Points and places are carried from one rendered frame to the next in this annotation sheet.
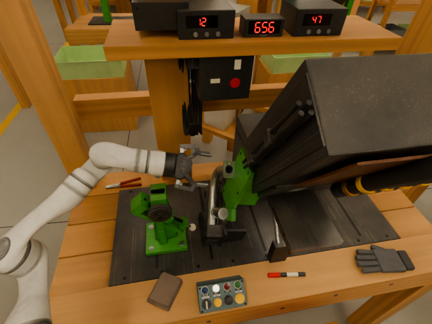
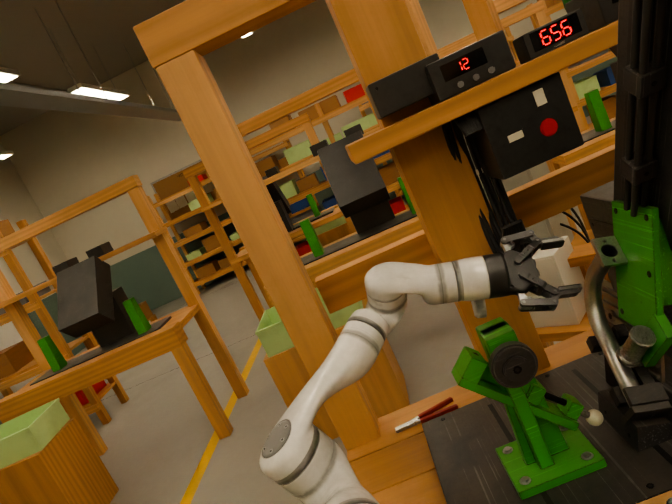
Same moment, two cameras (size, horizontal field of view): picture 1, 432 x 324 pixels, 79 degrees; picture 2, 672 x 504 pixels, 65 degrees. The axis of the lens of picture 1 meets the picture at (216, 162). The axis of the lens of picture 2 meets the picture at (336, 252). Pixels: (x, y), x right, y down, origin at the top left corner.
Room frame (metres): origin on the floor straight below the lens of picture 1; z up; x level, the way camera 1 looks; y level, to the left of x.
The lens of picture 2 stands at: (-0.31, 0.12, 1.55)
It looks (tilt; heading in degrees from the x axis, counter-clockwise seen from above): 10 degrees down; 17
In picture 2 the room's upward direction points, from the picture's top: 25 degrees counter-clockwise
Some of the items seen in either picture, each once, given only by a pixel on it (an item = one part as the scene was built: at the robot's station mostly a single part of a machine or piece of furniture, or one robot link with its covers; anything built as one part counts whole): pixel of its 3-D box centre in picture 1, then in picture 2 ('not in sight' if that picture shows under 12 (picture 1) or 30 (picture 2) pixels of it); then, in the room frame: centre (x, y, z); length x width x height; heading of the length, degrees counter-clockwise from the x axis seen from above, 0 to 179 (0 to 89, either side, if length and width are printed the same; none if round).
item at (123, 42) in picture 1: (253, 34); (545, 63); (0.91, -0.10, 1.52); 0.90 x 0.25 x 0.04; 102
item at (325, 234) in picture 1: (290, 195); not in sight; (0.57, -0.26, 1.11); 0.39 x 0.16 x 0.03; 12
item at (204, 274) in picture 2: not in sight; (240, 214); (9.44, 4.51, 1.11); 3.01 x 0.54 x 2.23; 99
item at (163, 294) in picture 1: (164, 290); not in sight; (0.33, 0.15, 0.91); 0.10 x 0.08 x 0.03; 160
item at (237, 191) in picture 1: (245, 181); (655, 259); (0.58, -0.10, 1.17); 0.13 x 0.12 x 0.20; 102
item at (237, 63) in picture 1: (222, 71); (520, 127); (0.84, -0.01, 1.42); 0.17 x 0.12 x 0.15; 102
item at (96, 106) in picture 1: (237, 97); (568, 186); (1.02, -0.08, 1.23); 1.30 x 0.05 x 0.09; 102
